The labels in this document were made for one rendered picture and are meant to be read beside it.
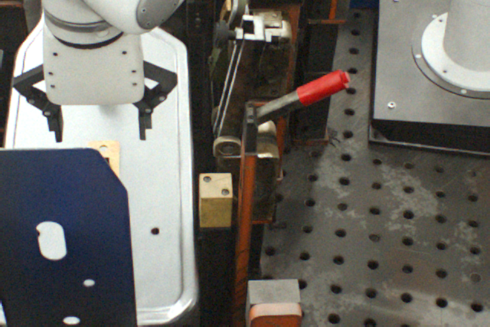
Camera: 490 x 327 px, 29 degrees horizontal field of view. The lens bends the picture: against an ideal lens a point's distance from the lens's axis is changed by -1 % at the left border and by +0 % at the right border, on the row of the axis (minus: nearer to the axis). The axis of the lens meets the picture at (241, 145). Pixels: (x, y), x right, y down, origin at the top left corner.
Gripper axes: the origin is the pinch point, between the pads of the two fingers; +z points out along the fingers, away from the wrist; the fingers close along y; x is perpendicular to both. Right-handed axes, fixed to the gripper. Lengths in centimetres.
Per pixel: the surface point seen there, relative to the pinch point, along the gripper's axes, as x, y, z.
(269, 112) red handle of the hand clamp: 0.7, -18.3, -2.3
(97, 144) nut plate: -3.6, 1.1, 7.0
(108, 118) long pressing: -8.0, 0.0, 7.4
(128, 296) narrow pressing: 26.6, -3.7, -7.5
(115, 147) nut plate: -3.1, -1.1, 7.1
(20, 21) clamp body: -38.3, 14.6, 18.3
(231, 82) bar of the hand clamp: -1.0, -14.2, -5.3
